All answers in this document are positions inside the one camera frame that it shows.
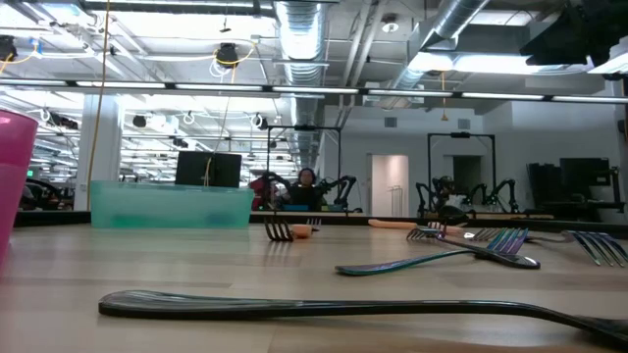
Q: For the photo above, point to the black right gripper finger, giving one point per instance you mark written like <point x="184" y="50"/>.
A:
<point x="564" y="39"/>

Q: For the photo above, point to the iridescent rainbow fork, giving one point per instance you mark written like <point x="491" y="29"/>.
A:
<point x="598" y="247"/>
<point x="373" y="269"/>

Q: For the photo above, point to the black desk with monitors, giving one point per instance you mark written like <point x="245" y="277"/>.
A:
<point x="579" y="181"/>

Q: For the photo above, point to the person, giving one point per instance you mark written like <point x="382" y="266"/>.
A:
<point x="304" y="188"/>
<point x="449" y="196"/>

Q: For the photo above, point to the black monitor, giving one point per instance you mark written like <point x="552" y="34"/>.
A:
<point x="208" y="169"/>

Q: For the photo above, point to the teal translucent plastic bin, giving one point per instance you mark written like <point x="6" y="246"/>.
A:
<point x="167" y="206"/>

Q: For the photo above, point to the overhead light bar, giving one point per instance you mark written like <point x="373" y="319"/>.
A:
<point x="122" y="85"/>

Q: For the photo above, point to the white pillar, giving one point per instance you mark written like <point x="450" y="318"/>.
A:
<point x="110" y="157"/>

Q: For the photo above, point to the pink translucent plastic bin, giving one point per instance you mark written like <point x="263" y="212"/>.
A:
<point x="15" y="186"/>

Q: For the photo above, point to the silver round ventilation duct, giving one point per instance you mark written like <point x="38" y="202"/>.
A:
<point x="299" y="29"/>
<point x="441" y="29"/>

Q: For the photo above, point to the black metal frame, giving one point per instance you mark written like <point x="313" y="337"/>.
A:
<point x="461" y="135"/>
<point x="304" y="127"/>

